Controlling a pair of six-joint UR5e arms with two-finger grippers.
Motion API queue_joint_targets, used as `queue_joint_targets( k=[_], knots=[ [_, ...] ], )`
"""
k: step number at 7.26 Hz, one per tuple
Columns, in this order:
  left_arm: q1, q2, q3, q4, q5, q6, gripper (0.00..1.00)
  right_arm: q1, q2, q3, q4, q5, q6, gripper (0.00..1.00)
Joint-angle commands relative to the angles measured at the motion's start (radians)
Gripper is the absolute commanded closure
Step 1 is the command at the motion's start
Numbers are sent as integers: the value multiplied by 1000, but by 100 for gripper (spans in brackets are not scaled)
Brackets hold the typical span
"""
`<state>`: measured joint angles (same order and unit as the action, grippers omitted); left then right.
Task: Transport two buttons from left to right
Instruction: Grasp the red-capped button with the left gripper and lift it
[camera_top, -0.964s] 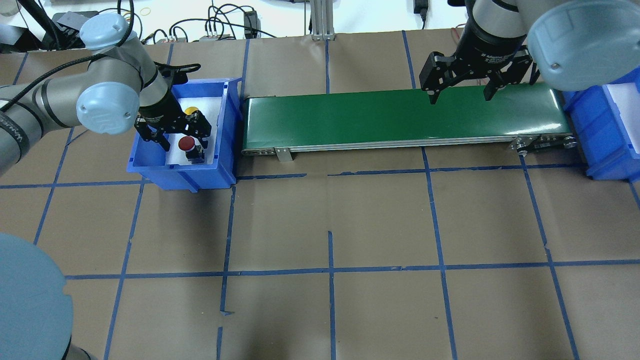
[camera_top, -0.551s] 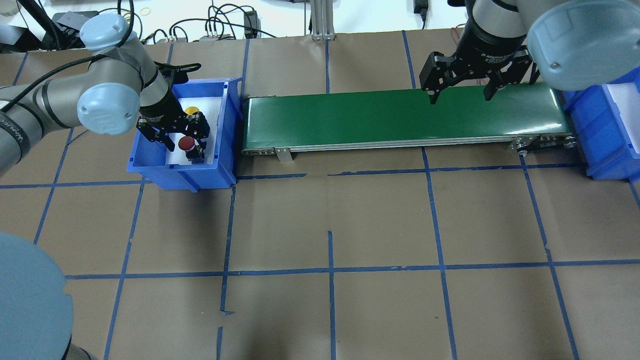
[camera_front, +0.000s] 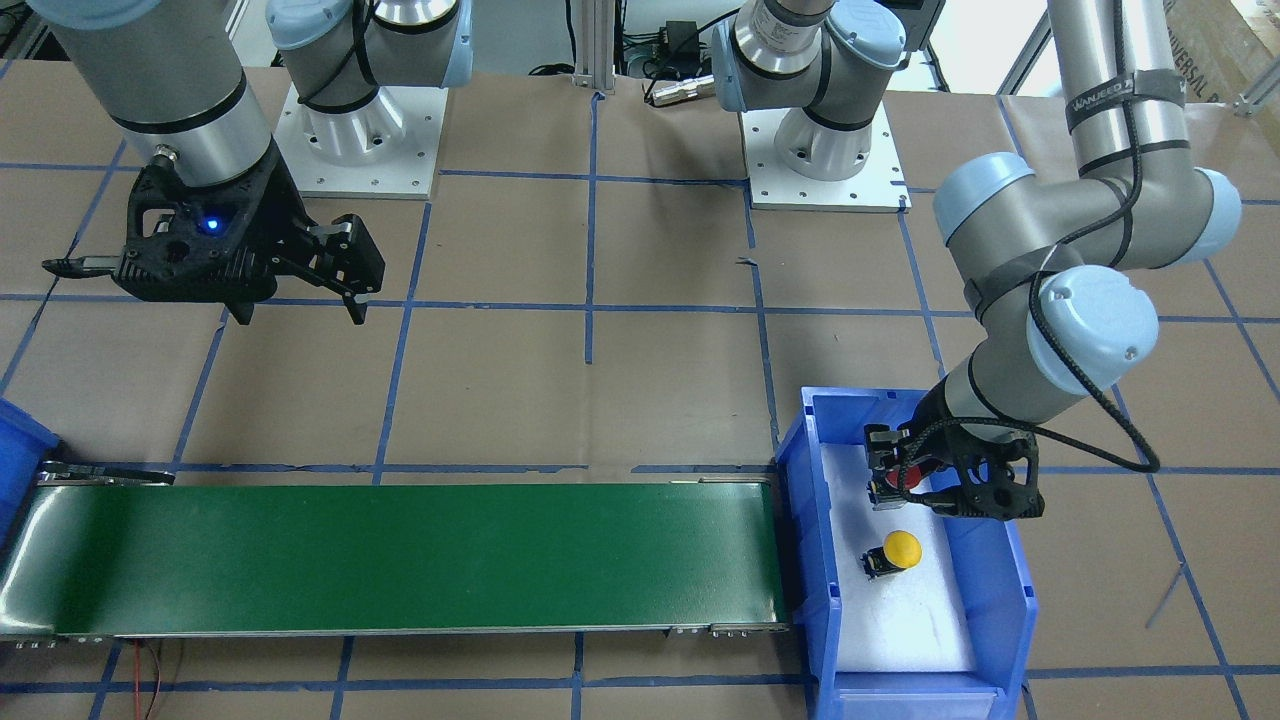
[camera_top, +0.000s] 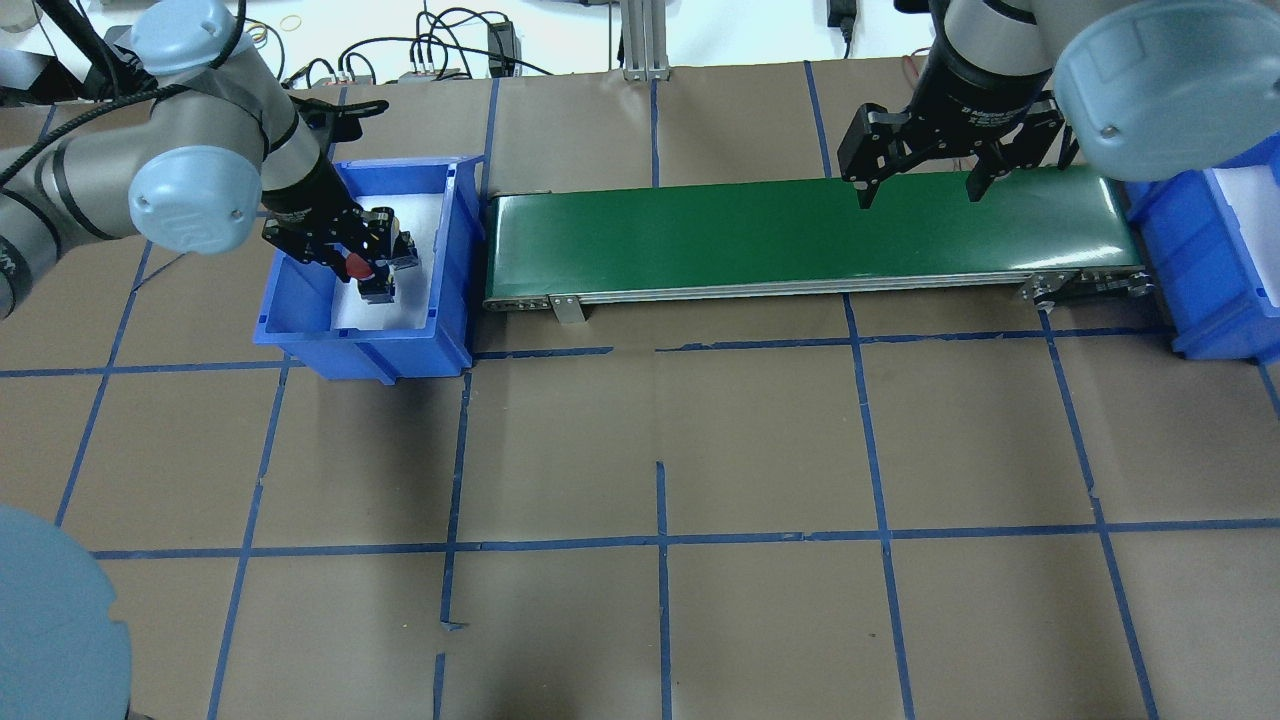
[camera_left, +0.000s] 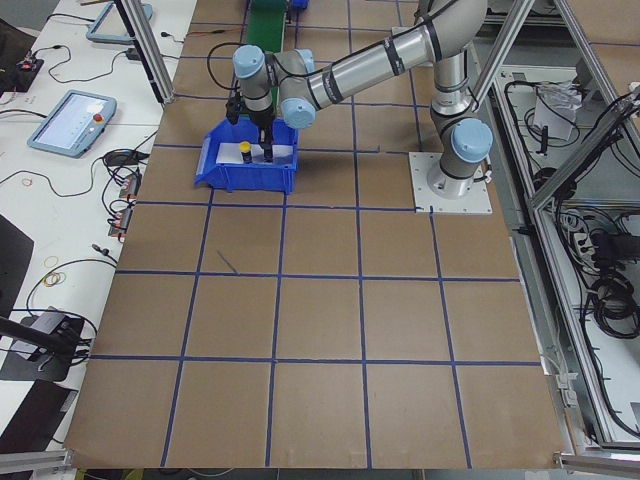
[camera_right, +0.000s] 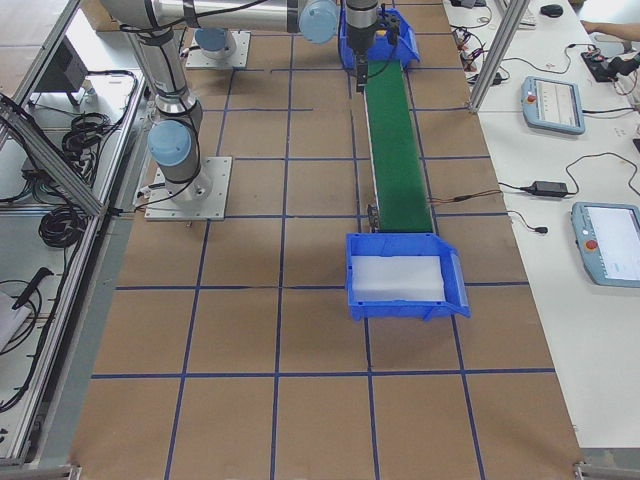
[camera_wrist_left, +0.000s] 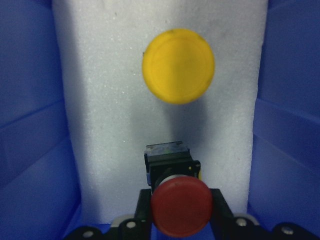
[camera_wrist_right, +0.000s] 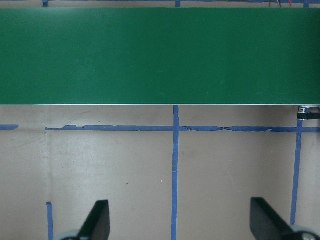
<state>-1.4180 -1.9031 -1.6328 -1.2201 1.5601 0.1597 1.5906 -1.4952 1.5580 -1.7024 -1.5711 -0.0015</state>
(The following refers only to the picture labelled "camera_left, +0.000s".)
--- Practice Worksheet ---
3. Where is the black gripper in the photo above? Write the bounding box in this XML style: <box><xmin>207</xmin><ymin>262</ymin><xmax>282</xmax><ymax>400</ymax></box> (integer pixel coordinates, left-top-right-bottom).
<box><xmin>247</xmin><ymin>105</ymin><xmax>275</xmax><ymax>163</ymax></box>

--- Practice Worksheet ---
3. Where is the yellow push button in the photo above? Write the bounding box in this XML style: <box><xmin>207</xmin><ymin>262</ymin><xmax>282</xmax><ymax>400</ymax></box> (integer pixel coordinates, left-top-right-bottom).
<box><xmin>238</xmin><ymin>141</ymin><xmax>252</xmax><ymax>164</ymax></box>

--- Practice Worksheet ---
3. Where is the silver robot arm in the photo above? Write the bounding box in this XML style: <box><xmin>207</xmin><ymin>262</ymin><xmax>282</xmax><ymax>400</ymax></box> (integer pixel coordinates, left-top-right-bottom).
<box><xmin>226</xmin><ymin>0</ymin><xmax>493</xmax><ymax>199</ymax></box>

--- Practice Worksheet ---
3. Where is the white foam pad left bin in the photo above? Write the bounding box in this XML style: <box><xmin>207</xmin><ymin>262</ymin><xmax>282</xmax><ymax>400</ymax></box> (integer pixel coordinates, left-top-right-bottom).
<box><xmin>215</xmin><ymin>143</ymin><xmax>294</xmax><ymax>165</ymax></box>

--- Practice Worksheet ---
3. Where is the blue left storage bin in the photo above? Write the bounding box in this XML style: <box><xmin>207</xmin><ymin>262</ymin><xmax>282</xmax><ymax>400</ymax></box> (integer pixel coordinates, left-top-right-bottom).
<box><xmin>194</xmin><ymin>117</ymin><xmax>299</xmax><ymax>194</ymax></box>

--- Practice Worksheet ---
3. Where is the green conveyor belt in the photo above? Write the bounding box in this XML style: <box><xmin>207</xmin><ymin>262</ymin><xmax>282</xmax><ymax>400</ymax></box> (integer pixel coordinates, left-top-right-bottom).
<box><xmin>232</xmin><ymin>1</ymin><xmax>289</xmax><ymax>118</ymax></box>

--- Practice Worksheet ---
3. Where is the far teach pendant tablet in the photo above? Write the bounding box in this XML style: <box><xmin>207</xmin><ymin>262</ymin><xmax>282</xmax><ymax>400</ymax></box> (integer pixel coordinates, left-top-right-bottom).
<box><xmin>86</xmin><ymin>1</ymin><xmax>133</xmax><ymax>46</ymax></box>

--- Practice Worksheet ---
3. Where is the teach pendant tablet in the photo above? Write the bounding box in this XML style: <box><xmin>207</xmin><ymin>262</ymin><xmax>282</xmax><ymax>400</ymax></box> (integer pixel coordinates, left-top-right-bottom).
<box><xmin>27</xmin><ymin>90</ymin><xmax>117</xmax><ymax>158</ymax></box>
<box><xmin>86</xmin><ymin>1</ymin><xmax>133</xmax><ymax>46</ymax></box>

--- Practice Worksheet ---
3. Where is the near teach pendant tablet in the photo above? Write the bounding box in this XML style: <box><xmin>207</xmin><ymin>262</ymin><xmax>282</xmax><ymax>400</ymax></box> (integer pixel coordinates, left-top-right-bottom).
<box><xmin>27</xmin><ymin>90</ymin><xmax>117</xmax><ymax>158</ymax></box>

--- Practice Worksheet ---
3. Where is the white crumpled paper box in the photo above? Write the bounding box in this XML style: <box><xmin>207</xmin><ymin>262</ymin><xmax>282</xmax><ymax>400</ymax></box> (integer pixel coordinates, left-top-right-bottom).
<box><xmin>533</xmin><ymin>81</ymin><xmax>582</xmax><ymax>141</ymax></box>

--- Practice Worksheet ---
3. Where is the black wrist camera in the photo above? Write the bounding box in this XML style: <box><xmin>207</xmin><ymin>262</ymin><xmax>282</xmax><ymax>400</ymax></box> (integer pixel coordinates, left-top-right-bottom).
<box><xmin>226</xmin><ymin>93</ymin><xmax>245</xmax><ymax>125</ymax></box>

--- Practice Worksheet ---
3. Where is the aluminium frame post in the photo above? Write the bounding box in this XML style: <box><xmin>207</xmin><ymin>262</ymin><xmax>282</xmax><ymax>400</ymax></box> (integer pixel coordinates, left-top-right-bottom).
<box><xmin>115</xmin><ymin>0</ymin><xmax>175</xmax><ymax>105</ymax></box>

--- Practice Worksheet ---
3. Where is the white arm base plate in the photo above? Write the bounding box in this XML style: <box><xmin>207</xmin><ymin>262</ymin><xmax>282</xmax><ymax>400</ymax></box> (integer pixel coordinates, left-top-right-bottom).
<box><xmin>409</xmin><ymin>152</ymin><xmax>493</xmax><ymax>215</ymax></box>

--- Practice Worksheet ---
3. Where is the black camera stand base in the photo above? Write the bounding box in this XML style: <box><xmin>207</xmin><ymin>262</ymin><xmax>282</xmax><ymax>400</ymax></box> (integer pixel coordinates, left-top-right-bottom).
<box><xmin>1</xmin><ymin>309</ymin><xmax>84</xmax><ymax>382</ymax></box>

